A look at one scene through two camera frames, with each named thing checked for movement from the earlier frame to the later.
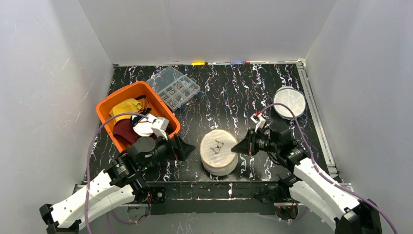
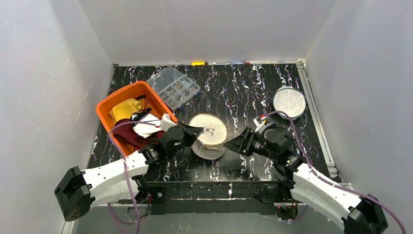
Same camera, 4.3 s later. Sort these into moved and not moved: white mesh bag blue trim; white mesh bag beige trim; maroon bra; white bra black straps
Moved: white mesh bag beige trim
Not moved: maroon bra; white bra black straps; white mesh bag blue trim
